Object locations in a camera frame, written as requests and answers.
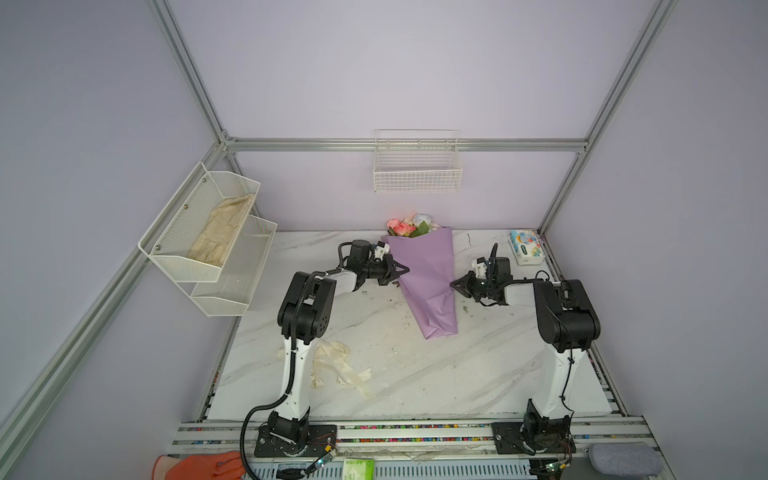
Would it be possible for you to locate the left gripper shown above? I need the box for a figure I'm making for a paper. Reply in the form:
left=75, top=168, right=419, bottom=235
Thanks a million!
left=363, top=254, right=409, bottom=286

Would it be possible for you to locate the pink purple wrapping paper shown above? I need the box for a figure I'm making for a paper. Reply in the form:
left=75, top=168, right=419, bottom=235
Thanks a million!
left=382, top=228, right=458, bottom=339

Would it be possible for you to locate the cream printed ribbon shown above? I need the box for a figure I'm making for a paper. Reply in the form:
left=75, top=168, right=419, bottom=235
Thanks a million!
left=280, top=339, right=376, bottom=399

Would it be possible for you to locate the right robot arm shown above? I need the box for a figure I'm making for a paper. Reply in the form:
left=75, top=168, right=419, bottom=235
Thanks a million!
left=450, top=254, right=601, bottom=455

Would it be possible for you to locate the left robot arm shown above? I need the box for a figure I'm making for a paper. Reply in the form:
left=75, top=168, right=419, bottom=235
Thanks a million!
left=239, top=240, right=409, bottom=458

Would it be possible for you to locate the tissue pack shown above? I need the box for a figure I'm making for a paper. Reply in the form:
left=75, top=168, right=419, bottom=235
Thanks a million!
left=509, top=229, right=546, bottom=266

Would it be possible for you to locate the lower white mesh shelf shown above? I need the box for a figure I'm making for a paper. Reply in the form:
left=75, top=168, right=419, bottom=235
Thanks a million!
left=191, top=215, right=277, bottom=317

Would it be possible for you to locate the white mesh shelf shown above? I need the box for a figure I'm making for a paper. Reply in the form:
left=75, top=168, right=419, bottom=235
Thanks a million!
left=138, top=163, right=261, bottom=283
left=191, top=215, right=277, bottom=317

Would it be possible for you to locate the beige cloth in shelf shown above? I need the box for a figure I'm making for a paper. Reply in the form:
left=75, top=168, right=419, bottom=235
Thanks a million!
left=188, top=194, right=256, bottom=267

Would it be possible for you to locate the green label box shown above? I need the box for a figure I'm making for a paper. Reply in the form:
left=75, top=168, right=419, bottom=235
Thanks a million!
left=341, top=458, right=375, bottom=480

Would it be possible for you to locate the upper white mesh shelf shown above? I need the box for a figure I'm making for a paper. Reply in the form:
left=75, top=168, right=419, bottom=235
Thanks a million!
left=138, top=163, right=261, bottom=283

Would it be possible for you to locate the grey sponge pad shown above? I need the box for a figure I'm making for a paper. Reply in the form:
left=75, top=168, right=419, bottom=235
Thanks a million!
left=588, top=443, right=663, bottom=479

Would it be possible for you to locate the orange rubber glove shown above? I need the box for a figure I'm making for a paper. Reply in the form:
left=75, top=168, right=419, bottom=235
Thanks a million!
left=151, top=451, right=246, bottom=480

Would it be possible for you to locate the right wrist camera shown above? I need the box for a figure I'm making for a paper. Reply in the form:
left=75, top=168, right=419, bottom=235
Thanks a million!
left=472, top=257, right=488, bottom=279

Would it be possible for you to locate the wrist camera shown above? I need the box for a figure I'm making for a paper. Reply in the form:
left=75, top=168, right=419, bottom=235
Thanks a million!
left=472, top=257, right=488, bottom=279
left=372, top=241, right=390, bottom=261

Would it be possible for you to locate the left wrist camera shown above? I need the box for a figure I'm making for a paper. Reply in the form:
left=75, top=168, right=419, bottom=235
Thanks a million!
left=372, top=241, right=390, bottom=261

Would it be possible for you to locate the white wire wall basket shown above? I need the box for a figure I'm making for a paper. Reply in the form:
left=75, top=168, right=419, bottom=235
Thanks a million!
left=373, top=129, right=463, bottom=194

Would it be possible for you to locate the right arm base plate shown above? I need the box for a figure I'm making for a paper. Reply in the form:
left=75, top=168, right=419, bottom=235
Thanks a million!
left=491, top=417, right=575, bottom=456

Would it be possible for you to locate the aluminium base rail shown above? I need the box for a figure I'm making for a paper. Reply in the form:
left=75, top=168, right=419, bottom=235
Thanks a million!
left=168, top=415, right=660, bottom=479

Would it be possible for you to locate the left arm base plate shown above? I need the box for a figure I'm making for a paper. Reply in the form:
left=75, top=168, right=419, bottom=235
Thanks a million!
left=251, top=423, right=338, bottom=458

